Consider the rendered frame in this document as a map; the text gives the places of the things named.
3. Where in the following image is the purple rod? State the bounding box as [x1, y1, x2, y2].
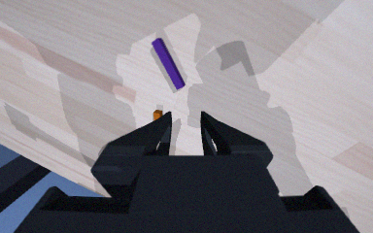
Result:
[152, 38, 186, 90]

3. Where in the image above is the orange rod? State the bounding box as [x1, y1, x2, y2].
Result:
[153, 110, 162, 120]

